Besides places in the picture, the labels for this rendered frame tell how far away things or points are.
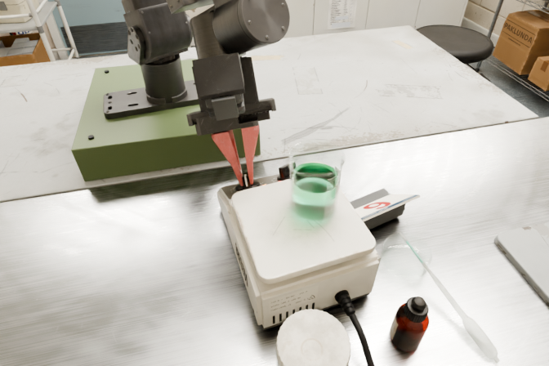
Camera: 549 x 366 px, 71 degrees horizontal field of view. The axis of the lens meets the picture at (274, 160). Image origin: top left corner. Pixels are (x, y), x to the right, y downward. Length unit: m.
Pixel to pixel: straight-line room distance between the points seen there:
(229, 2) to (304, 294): 0.29
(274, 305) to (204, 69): 0.23
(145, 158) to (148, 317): 0.24
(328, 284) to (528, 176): 0.39
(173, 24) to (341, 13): 2.45
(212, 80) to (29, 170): 0.41
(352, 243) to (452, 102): 0.49
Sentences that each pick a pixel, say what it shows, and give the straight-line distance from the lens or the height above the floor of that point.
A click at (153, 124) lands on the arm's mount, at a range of 0.61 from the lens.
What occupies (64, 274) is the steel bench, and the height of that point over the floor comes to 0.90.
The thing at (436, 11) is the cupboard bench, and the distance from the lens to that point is 3.36.
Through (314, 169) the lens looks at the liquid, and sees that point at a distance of 0.39.
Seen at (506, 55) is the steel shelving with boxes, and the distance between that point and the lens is 3.08.
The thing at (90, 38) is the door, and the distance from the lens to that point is 3.46.
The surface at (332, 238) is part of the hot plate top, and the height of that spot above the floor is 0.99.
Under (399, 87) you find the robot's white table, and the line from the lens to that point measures 0.84.
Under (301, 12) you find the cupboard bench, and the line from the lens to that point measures 2.88.
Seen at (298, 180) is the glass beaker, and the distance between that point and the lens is 0.36.
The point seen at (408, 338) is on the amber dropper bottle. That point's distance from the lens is 0.41.
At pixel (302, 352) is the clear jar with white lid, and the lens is 0.33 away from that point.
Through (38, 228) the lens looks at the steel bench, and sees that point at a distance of 0.60.
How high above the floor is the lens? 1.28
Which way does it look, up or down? 39 degrees down
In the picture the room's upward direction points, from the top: 1 degrees counter-clockwise
